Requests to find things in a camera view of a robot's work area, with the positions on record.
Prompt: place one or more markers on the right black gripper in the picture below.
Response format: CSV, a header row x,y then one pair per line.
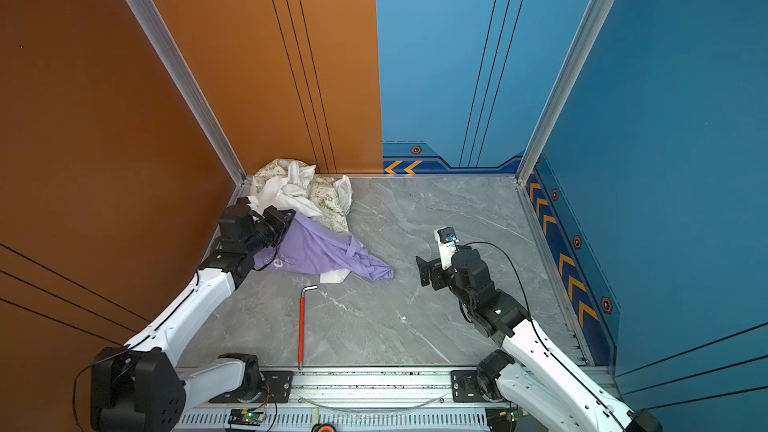
x,y
435,269

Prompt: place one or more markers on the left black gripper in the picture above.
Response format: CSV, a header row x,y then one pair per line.
x,y
273,216

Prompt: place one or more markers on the purple cloth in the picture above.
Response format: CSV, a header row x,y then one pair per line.
x,y
312,249

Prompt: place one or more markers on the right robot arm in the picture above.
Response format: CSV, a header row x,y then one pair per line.
x,y
528,369

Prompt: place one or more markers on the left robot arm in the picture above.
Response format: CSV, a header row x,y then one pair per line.
x,y
137,387

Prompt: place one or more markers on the green patterned cloth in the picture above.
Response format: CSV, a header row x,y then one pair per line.
x,y
327,201

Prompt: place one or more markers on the right circuit board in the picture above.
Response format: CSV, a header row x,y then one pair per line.
x,y
500,420

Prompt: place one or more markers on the green circuit board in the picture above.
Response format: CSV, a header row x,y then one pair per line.
x,y
249,417

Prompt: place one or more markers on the orange black round object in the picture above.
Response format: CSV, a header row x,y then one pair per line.
x,y
323,428

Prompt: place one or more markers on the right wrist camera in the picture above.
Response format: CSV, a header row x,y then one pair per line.
x,y
447,245

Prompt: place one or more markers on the red handled hex key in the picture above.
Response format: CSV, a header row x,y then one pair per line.
x,y
302,324

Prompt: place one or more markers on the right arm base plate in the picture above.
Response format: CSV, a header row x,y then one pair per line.
x,y
472,386

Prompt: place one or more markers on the aluminium front rail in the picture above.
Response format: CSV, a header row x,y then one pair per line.
x,y
405,398

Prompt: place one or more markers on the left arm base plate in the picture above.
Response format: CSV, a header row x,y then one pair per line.
x,y
276,387

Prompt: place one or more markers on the left aluminium corner post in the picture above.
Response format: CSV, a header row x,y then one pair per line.
x,y
157,32

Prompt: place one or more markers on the aluminium corner post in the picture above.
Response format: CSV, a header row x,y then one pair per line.
x,y
583,41
157,32

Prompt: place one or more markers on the right aluminium corner post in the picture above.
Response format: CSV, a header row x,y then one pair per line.
x,y
583,41

